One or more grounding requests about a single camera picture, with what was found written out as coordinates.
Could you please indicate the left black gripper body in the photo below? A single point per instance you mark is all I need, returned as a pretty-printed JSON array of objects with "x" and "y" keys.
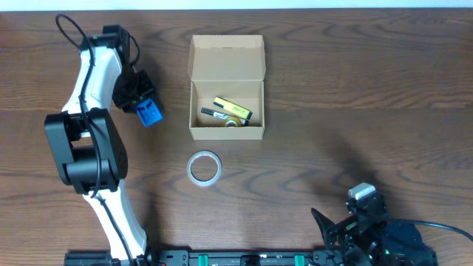
[{"x": 132, "y": 86}]

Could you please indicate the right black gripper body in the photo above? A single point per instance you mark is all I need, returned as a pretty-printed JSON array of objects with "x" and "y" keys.
[{"x": 352, "y": 238}]

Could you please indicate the blue rectangular plastic block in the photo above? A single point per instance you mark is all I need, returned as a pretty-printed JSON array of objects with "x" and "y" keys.
[{"x": 148, "y": 112}]

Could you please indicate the large clear tape roll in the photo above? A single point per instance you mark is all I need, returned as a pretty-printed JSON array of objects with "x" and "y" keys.
[{"x": 204, "y": 168}]

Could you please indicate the yellow highlighter pen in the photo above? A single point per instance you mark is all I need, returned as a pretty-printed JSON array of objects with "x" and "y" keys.
[{"x": 233, "y": 108}]

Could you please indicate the brown cardboard box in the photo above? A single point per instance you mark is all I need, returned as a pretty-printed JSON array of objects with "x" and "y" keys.
[{"x": 231, "y": 67}]

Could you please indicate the small yellow tape roll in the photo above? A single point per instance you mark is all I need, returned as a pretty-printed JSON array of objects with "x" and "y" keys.
[{"x": 232, "y": 122}]

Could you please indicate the black and white marker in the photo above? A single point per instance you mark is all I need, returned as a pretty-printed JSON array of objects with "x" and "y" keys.
[{"x": 221, "y": 116}]

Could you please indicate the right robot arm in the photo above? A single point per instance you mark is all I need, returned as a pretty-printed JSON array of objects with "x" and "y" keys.
[{"x": 402, "y": 239}]

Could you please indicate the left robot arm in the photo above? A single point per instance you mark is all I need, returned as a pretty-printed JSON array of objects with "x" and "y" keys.
[{"x": 88, "y": 151}]

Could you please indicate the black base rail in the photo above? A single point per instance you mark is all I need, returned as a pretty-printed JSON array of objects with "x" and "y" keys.
[{"x": 274, "y": 258}]

